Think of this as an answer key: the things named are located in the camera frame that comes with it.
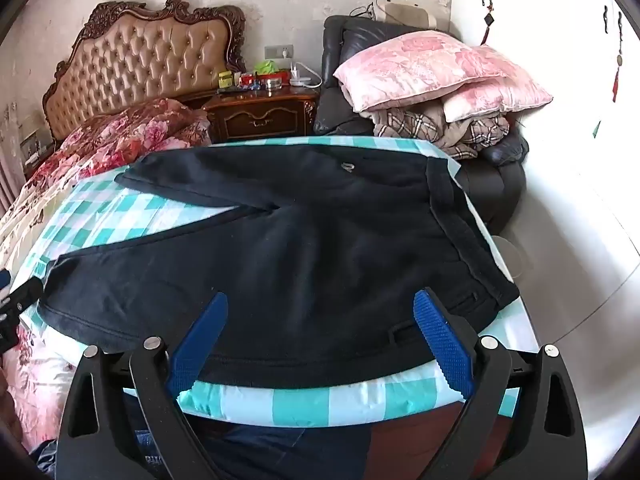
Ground black pants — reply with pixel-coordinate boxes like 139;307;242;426
37;146;521;391

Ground teal white checkered cloth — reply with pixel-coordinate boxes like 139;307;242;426
20;136;531;428

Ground large pink floral pillow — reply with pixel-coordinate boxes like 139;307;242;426
332;30;516;113

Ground small pink floral pillow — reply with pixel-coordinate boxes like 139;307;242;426
442;45;553;123

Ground red floral quilt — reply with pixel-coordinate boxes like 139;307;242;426
27;98;213;186

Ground dark wooden nightstand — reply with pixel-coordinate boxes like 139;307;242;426
202;85;321;143

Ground pink floral bed sheet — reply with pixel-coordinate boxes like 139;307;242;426
0;160;81;446

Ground white wardrobe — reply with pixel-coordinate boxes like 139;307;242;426
447;0;640;221

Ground tufted leather carved headboard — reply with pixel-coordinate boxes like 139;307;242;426
41;1;247;142

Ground brown plaid blanket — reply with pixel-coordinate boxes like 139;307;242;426
370;102;511;161

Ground black leather armchair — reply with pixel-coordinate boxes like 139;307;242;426
314;14;528;236

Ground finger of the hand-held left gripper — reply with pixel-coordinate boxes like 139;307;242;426
0;269;47;317

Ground short hanging knot ornament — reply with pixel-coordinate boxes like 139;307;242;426
481;0;496;46

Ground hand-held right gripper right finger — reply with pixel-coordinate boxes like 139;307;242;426
413;287;588;480

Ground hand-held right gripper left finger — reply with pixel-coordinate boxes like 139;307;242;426
56;291;230;480

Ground person's blue jeans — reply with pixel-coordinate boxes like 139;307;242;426
30;395;501;480

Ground clutter on nightstand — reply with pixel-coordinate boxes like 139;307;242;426
290;62;323;88

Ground long hanging knot ornament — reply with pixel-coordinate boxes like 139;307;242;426
612;7;625;103

